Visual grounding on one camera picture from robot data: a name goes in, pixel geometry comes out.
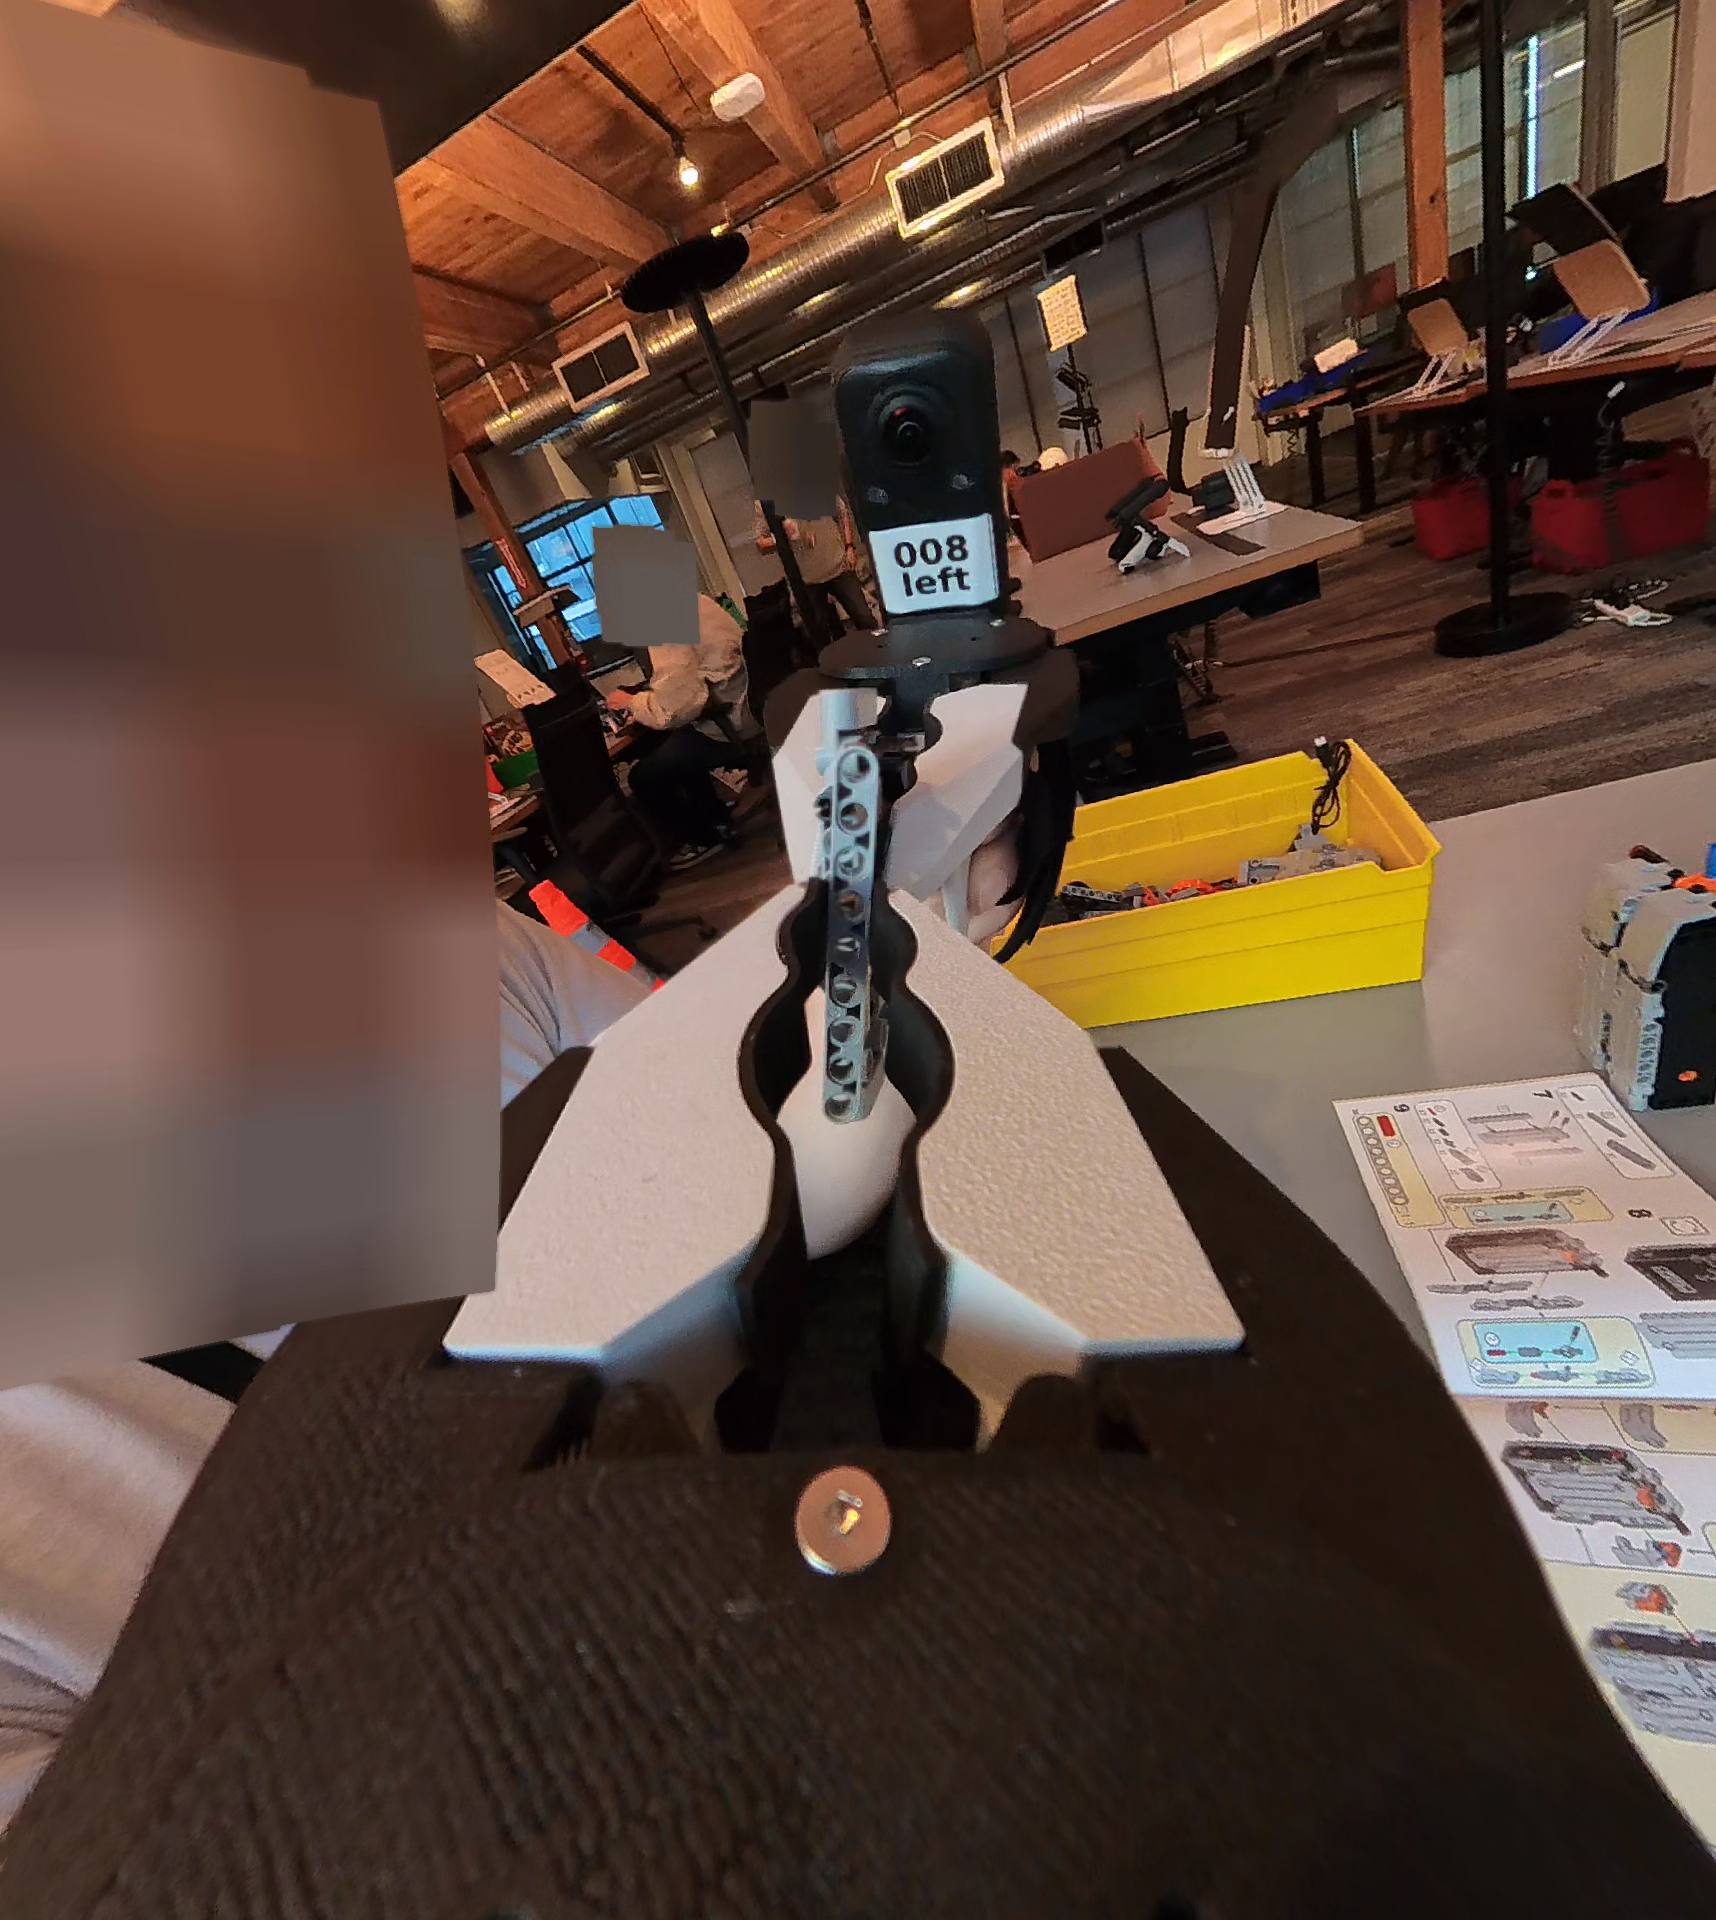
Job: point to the yellow plastic bin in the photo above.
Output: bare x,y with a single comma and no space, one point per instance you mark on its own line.
1247,961

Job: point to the black office chair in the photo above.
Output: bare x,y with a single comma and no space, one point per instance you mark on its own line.
581,795

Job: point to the white document stand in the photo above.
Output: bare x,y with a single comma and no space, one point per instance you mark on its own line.
1239,502

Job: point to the pile of building parts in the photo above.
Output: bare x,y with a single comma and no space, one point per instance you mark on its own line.
1309,859

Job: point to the orange striped object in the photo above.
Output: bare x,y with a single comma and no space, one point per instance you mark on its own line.
581,924

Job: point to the white power strip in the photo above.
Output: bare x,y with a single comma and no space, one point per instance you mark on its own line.
1621,606

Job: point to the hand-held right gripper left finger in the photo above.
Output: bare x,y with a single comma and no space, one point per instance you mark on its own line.
617,1200

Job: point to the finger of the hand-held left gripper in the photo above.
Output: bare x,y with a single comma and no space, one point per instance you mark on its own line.
969,780
796,780

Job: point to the white black robot module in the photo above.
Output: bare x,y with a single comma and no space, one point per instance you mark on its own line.
1667,989

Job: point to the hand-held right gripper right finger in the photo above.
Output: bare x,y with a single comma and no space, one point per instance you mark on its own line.
1066,1200

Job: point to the paper sign on stand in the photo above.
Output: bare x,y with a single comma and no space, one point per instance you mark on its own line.
1060,312

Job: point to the person's left hand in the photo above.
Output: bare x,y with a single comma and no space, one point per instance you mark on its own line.
992,868

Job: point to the white black device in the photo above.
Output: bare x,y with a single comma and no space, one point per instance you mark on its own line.
1145,539

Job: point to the brown panel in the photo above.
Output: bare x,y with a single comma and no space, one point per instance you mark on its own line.
1084,502

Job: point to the light grey perforated building beam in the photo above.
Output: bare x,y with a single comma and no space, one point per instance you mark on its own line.
851,961

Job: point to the open instruction booklet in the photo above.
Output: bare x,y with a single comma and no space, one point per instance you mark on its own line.
1548,1275

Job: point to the red storage bin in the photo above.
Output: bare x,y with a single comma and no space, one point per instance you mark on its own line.
1621,515
1464,523

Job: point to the black floor lamp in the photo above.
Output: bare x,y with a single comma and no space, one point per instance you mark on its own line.
687,260
1501,624

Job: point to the grey top office desk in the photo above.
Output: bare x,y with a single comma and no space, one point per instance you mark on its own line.
1247,550

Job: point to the long wooden desk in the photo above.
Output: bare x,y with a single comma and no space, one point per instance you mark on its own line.
1594,377

